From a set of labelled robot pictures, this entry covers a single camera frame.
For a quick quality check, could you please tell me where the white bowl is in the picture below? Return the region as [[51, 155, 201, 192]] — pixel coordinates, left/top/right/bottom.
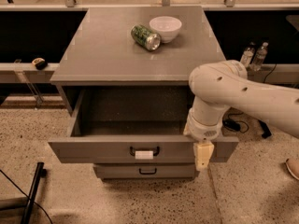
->
[[149, 16, 182, 43]]

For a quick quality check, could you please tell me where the clear acrylic bracket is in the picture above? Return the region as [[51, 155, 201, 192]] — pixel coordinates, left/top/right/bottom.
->
[[14, 59, 44, 108]]

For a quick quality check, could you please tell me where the clear water bottle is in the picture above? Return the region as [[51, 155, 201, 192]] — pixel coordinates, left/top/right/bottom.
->
[[240, 42, 255, 67], [250, 42, 268, 71]]

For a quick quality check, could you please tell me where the shoe at right edge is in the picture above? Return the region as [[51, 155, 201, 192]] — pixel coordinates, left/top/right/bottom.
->
[[286, 159, 299, 180]]

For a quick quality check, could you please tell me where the grey top drawer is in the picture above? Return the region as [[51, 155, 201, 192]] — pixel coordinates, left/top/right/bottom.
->
[[48, 87, 240, 164]]

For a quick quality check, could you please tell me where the black stand leg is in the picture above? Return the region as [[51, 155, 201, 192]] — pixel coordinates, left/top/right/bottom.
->
[[259, 120, 272, 139], [21, 162, 47, 224]]

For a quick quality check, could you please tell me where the grey drawer cabinet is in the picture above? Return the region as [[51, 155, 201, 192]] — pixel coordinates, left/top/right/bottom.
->
[[50, 5, 236, 181]]

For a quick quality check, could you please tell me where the grey drawer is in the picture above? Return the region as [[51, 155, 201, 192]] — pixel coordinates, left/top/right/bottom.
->
[[48, 87, 240, 164], [93, 163, 199, 180]]

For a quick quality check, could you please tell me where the black stand leg left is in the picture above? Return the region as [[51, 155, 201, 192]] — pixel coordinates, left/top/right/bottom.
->
[[21, 162, 47, 224]]

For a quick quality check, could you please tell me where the left clear water bottle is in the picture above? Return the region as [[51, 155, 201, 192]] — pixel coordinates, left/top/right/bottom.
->
[[240, 42, 255, 67]]

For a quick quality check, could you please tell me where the right clear water bottle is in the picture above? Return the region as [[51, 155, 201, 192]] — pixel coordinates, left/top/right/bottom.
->
[[250, 42, 268, 71]]

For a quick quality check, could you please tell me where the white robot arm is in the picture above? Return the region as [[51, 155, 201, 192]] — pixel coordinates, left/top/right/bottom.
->
[[184, 60, 299, 170]]

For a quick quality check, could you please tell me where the green soda can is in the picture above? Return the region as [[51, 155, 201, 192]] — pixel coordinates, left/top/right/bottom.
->
[[131, 24, 161, 51]]

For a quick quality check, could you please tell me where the black stand leg right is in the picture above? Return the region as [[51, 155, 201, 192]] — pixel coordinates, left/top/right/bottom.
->
[[259, 120, 272, 139]]

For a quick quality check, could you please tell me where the black power adapter with cable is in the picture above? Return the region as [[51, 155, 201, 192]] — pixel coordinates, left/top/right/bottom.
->
[[222, 112, 249, 133]]

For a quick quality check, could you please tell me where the small black yellow object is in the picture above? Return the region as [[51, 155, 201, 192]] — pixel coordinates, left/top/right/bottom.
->
[[32, 58, 48, 70]]

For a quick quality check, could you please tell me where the grey bottom drawer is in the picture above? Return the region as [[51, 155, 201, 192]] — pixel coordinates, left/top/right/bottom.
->
[[93, 163, 199, 180]]

